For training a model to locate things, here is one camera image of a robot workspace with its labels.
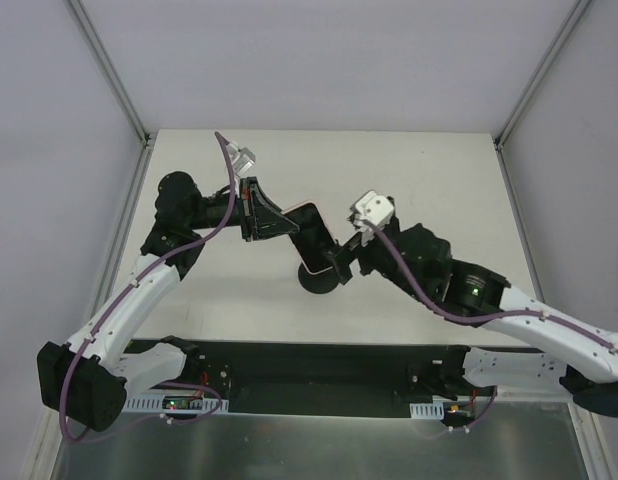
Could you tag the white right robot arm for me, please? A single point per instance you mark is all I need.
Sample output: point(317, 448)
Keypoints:
point(569, 355)

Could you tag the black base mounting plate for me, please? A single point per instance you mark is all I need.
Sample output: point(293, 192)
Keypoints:
point(342, 380)

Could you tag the black phone stand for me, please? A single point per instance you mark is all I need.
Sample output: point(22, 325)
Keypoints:
point(317, 283)

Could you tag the aluminium frame post right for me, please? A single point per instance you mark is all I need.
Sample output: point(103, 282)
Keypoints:
point(557, 45)

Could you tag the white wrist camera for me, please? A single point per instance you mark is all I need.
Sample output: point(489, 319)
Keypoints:
point(242, 159)
point(372, 208)

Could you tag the white right cable duct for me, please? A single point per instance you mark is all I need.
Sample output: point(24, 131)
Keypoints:
point(427, 411)

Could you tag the aluminium frame post left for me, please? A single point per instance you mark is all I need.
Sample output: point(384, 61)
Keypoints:
point(108, 71)

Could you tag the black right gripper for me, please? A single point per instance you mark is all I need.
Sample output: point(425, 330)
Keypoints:
point(364, 255)

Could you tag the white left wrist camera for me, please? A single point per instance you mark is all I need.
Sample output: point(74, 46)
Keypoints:
point(242, 159)

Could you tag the aluminium frame post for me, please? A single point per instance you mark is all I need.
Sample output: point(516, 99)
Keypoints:
point(108, 71)
point(557, 45)

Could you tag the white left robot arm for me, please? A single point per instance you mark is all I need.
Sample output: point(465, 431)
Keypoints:
point(89, 378)

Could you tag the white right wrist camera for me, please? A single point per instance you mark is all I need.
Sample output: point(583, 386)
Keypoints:
point(372, 208)

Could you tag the phone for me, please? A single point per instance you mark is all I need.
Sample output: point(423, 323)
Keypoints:
point(313, 239)

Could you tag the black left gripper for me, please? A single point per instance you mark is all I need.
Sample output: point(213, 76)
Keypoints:
point(249, 209)

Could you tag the white cable duct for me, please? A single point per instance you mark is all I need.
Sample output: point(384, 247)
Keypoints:
point(176, 402)
point(427, 411)

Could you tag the white left cable duct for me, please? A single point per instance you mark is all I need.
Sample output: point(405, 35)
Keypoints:
point(176, 402)

